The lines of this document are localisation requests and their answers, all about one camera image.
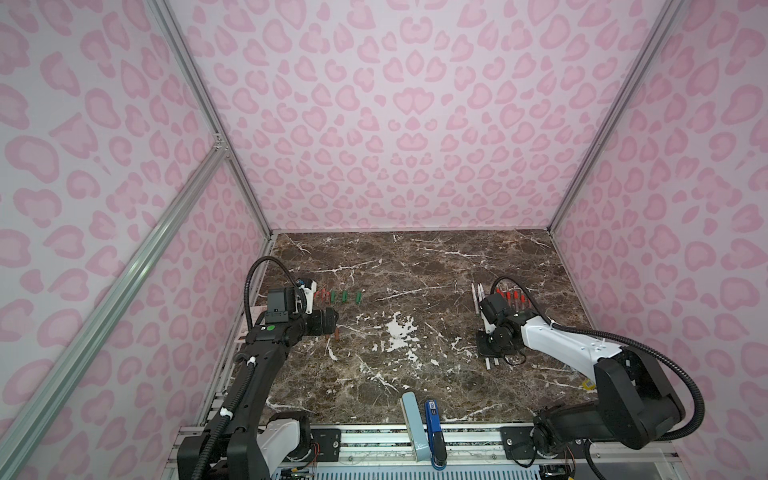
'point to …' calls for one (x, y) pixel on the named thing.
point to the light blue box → (415, 426)
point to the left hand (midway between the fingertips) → (322, 310)
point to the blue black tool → (437, 443)
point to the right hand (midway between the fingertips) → (483, 348)
